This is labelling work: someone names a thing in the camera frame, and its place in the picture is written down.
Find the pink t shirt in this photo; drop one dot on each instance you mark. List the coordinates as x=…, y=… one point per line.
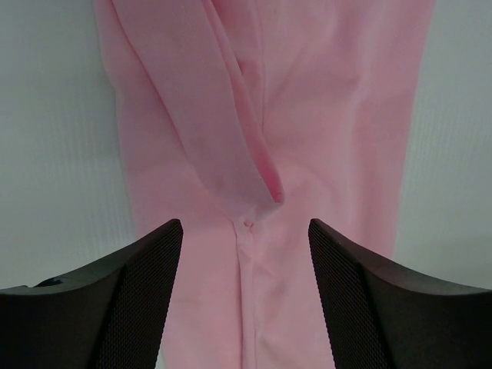
x=245, y=120

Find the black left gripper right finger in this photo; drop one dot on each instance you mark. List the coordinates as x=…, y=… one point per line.
x=380, y=314

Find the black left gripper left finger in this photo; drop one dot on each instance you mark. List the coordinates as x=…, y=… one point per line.
x=110, y=313

